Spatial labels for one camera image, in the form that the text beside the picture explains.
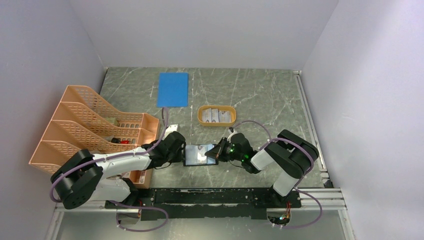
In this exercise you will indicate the blue flat mat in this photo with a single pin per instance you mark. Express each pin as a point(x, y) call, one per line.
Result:
point(173, 89)

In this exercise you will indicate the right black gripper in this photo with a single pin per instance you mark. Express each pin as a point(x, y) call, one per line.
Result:
point(217, 151)

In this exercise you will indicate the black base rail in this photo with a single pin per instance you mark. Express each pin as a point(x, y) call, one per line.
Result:
point(196, 203)

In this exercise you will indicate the orange mesh file rack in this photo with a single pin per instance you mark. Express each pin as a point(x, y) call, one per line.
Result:
point(85, 120)

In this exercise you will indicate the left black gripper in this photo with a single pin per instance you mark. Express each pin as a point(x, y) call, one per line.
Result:
point(179, 158)

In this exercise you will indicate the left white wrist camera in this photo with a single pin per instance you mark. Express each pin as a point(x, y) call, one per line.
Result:
point(172, 128)

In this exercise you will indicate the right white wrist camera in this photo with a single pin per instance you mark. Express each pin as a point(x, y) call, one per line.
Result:
point(231, 131)

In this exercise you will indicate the silver VIP card stack left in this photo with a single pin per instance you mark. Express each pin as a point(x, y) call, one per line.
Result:
point(212, 115)

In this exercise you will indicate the yellow oval tray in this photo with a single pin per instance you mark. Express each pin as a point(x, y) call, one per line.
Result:
point(231, 109)

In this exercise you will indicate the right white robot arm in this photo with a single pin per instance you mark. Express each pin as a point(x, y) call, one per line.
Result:
point(294, 155)

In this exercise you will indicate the black card holder wallet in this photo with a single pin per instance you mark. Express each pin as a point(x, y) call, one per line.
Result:
point(189, 157)

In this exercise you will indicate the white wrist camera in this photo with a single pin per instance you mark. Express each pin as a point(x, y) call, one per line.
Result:
point(231, 131)
point(172, 128)

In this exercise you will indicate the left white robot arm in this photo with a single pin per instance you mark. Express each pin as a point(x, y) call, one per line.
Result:
point(87, 177)

